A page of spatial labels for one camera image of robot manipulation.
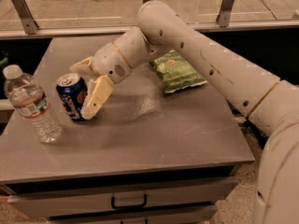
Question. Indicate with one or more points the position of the metal window rail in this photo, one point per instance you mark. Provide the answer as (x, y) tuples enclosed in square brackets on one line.
[(117, 30)]

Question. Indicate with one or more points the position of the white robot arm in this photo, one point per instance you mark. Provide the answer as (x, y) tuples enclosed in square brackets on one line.
[(270, 103)]

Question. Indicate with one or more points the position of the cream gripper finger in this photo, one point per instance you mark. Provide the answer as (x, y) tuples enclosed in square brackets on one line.
[(98, 92), (84, 67)]

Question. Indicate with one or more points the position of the right metal railing bracket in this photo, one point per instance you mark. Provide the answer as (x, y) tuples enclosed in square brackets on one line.
[(224, 15)]

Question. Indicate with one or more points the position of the blue pepsi can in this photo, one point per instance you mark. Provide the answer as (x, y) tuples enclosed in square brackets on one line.
[(72, 91)]

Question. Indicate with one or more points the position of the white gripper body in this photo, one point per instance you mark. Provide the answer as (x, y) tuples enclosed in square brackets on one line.
[(107, 62)]

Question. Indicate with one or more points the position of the grey drawer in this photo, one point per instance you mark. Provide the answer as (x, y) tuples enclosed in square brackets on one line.
[(188, 214), (86, 201)]

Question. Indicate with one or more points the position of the green kettle chips bag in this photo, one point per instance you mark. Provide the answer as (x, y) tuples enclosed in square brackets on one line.
[(176, 73)]

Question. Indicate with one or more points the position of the black drawer handle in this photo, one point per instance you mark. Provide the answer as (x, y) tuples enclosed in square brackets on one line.
[(129, 202)]

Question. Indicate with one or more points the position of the left metal railing bracket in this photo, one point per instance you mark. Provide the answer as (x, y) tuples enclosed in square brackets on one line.
[(28, 22)]

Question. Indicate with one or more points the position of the clear plastic water bottle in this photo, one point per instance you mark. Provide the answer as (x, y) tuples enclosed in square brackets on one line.
[(32, 103)]

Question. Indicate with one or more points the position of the grey lower drawer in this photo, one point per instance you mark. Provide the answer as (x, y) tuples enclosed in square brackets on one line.
[(188, 214)]

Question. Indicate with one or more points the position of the black floor stand bar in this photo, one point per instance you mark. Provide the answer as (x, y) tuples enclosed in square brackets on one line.
[(259, 135)]

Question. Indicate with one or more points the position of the grey upper drawer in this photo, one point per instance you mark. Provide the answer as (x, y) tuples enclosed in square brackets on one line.
[(86, 201)]

